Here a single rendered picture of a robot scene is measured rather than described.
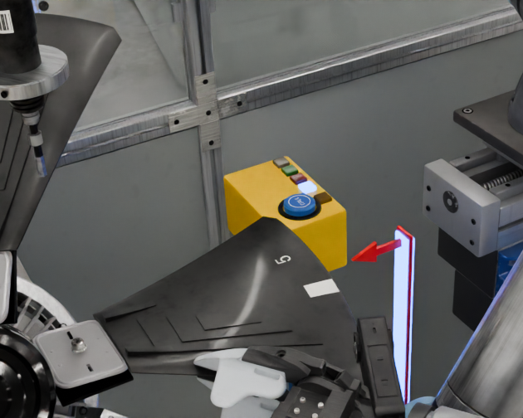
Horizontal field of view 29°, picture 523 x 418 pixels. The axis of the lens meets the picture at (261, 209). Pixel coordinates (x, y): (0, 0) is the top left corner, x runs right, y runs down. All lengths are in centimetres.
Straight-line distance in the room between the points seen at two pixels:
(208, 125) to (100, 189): 21
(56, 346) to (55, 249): 80
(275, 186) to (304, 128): 50
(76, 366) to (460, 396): 33
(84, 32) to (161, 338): 29
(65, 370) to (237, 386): 15
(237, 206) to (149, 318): 42
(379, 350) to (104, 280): 99
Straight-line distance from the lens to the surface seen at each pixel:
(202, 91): 170
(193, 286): 100
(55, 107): 94
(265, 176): 137
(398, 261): 107
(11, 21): 75
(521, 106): 153
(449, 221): 153
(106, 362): 92
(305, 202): 129
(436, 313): 230
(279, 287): 100
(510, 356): 89
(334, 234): 130
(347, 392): 84
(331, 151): 190
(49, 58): 79
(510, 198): 150
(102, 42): 95
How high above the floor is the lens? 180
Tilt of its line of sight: 34 degrees down
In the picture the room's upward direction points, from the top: 4 degrees counter-clockwise
